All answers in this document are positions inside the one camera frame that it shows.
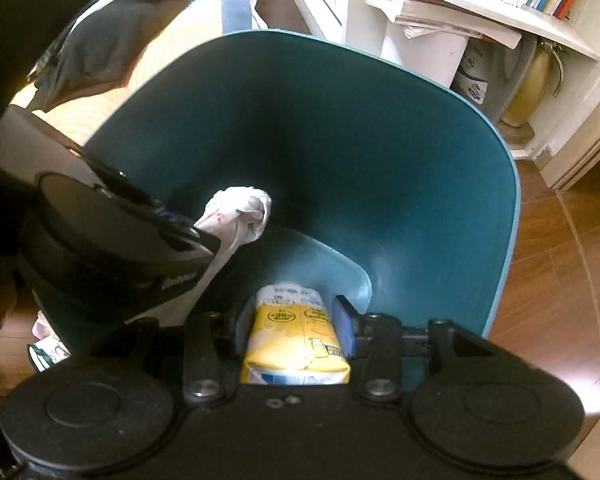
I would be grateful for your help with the yellow milk carton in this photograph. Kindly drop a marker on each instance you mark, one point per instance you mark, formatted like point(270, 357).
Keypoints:
point(290, 340)

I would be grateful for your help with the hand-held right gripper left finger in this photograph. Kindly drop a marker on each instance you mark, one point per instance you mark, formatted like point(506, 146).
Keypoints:
point(242, 330)

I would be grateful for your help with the black cloth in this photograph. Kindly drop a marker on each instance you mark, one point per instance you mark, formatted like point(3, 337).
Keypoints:
point(105, 40)

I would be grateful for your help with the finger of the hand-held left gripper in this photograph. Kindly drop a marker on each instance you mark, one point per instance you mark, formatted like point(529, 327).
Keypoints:
point(190, 235)

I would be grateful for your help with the white box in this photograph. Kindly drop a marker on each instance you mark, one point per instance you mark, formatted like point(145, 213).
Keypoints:
point(425, 57)

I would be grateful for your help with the grey plastic canister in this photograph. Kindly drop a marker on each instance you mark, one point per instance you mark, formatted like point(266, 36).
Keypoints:
point(490, 80)

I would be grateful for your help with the white bookshelf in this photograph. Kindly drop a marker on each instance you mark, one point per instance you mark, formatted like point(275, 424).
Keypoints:
point(570, 110)

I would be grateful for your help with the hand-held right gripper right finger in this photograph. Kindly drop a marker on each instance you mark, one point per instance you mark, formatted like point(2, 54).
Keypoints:
point(344, 330)

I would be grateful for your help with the stack of papers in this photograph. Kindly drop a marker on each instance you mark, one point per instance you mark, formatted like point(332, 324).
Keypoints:
point(430, 10)

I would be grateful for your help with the teal plastic bin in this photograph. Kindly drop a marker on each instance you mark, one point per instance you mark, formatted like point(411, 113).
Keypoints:
point(360, 160)

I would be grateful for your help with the white tissue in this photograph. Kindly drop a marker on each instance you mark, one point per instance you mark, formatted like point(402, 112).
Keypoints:
point(240, 210)

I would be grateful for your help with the gold metal kettle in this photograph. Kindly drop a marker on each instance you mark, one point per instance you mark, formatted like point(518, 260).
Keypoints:
point(527, 90)

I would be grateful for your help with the white green wrapper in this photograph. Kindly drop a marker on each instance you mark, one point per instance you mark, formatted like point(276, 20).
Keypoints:
point(47, 345)

